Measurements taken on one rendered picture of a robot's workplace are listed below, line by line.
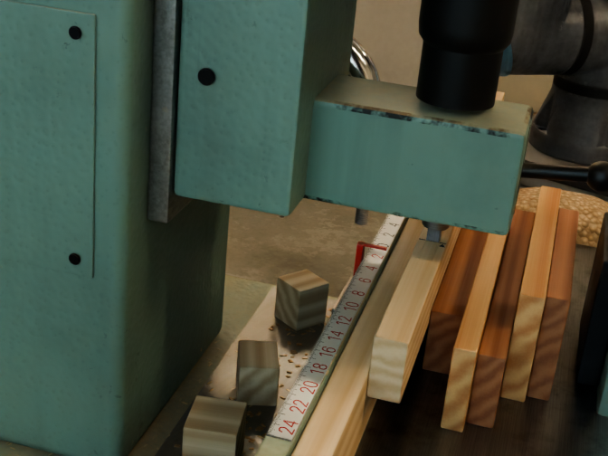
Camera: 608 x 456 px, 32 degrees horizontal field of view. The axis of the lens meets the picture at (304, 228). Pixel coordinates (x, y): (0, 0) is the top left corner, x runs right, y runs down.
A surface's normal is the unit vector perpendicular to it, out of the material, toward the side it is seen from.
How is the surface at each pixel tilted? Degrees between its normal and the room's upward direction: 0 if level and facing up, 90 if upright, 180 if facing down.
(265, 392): 90
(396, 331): 0
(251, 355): 0
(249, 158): 90
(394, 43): 90
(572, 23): 71
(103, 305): 90
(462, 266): 0
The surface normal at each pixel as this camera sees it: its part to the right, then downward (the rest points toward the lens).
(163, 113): -0.26, 0.37
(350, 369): 0.09, -0.91
